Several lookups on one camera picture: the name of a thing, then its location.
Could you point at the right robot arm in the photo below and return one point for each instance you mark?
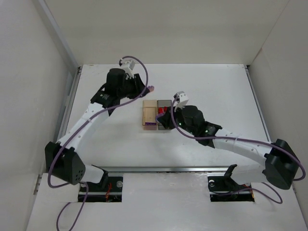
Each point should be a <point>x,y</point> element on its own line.
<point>215,136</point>

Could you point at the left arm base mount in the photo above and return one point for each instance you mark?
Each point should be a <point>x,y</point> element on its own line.
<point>109,191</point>

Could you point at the aluminium rail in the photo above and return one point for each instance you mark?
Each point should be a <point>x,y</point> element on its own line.
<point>255,96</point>
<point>166,169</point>
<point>67,103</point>

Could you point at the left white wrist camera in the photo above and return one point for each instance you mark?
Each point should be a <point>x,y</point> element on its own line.
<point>127,66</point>

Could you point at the aluminium right rail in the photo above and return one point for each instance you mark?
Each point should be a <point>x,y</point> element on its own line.
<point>255,96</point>

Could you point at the amber transparent container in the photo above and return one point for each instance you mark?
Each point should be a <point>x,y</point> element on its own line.
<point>149,113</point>

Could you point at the aluminium front rail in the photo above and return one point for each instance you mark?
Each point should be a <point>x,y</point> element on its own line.
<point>166,169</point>

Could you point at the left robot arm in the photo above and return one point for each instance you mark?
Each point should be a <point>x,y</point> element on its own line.
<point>63,158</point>

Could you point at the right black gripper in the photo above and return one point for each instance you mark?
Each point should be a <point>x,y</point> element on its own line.
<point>169,119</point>

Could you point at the grey transparent container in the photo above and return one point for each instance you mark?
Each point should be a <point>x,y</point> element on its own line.
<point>162,103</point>

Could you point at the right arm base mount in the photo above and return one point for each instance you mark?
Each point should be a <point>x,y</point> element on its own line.
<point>222,188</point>

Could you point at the purple lego piece with butterfly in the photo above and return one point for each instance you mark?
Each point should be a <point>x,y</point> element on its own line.
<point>150,89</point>

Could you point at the aluminium left rail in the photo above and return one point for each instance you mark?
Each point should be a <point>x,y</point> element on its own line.
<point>67,103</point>

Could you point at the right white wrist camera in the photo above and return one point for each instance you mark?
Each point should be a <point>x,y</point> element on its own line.
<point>181,99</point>

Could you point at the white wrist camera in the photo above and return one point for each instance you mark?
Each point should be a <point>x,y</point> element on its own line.
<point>181,99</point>
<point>127,66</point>

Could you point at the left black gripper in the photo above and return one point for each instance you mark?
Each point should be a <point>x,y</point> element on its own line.
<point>137,84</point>

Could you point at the red curved lego brick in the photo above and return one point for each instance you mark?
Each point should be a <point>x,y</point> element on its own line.
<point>162,110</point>

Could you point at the purple curved lego brick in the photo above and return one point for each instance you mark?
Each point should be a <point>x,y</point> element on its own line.
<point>150,124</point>

